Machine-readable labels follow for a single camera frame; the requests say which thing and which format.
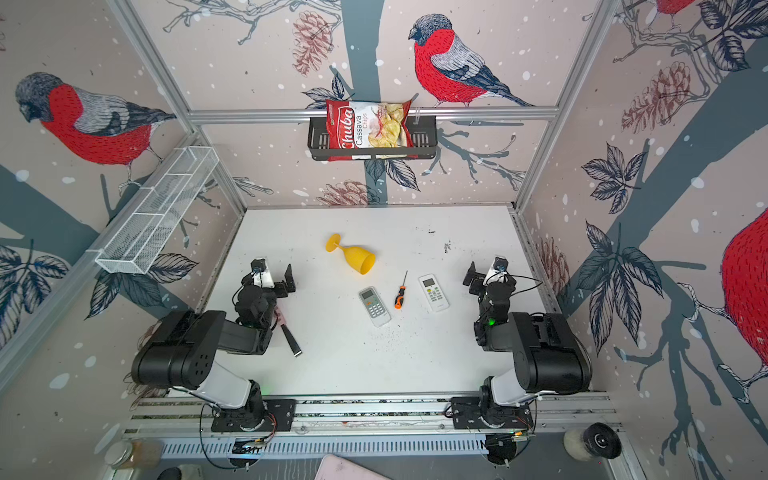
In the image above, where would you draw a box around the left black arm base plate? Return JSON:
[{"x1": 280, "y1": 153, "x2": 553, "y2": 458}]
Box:
[{"x1": 211, "y1": 399, "x2": 297, "y2": 434}]

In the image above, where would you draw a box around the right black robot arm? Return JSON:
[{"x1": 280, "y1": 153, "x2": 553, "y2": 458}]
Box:
[{"x1": 463, "y1": 257, "x2": 593, "y2": 427}]

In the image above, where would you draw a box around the orange black screwdriver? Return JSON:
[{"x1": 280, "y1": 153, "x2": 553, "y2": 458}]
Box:
[{"x1": 394, "y1": 271, "x2": 408, "y2": 310}]

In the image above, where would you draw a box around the pink flat object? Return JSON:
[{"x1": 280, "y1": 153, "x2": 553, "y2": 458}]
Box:
[{"x1": 314, "y1": 455, "x2": 388, "y2": 480}]

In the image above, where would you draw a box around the grey white remote control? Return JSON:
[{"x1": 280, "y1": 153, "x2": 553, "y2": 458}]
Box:
[{"x1": 358, "y1": 287, "x2": 391, "y2": 328}]

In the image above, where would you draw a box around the white black round jar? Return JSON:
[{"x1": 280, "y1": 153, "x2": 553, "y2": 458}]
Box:
[{"x1": 563, "y1": 423, "x2": 622, "y2": 462}]

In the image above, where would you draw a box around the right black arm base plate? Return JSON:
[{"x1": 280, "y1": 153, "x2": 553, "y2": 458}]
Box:
[{"x1": 443, "y1": 396, "x2": 534, "y2": 431}]

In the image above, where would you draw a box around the black wall basket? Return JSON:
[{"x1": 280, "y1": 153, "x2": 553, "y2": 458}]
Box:
[{"x1": 307, "y1": 116, "x2": 437, "y2": 161}]

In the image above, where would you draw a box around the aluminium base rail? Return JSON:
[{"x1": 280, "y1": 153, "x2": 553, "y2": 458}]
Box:
[{"x1": 120, "y1": 393, "x2": 621, "y2": 463}]

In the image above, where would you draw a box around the yellow plastic goblet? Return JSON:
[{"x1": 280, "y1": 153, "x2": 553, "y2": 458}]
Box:
[{"x1": 326, "y1": 234, "x2": 376, "y2": 275}]

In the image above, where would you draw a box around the white wire mesh shelf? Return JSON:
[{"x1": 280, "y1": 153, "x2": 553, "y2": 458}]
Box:
[{"x1": 95, "y1": 146, "x2": 219, "y2": 274}]

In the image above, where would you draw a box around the red cassava chips bag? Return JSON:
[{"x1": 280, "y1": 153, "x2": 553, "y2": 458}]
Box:
[{"x1": 326, "y1": 100, "x2": 413, "y2": 150}]

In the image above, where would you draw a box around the glass jar amber content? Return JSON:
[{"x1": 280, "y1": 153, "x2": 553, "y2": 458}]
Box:
[{"x1": 104, "y1": 439, "x2": 164, "y2": 470}]

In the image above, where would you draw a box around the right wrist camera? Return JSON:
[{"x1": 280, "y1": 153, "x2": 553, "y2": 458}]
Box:
[{"x1": 485, "y1": 256, "x2": 509, "y2": 284}]

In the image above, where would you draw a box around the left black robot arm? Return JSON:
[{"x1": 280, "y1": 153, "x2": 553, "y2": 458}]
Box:
[{"x1": 130, "y1": 258, "x2": 302, "y2": 432}]

